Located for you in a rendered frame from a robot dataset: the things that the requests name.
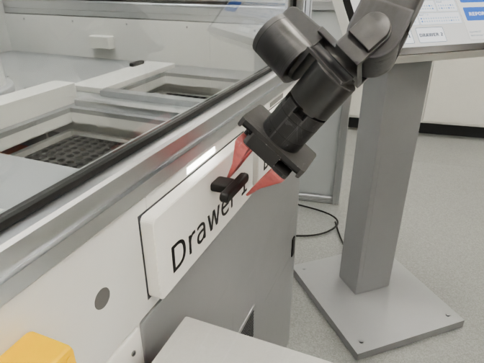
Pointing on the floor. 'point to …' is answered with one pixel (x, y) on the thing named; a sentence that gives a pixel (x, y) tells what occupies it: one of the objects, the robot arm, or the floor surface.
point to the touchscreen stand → (379, 229)
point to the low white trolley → (223, 347)
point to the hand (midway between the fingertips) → (242, 181)
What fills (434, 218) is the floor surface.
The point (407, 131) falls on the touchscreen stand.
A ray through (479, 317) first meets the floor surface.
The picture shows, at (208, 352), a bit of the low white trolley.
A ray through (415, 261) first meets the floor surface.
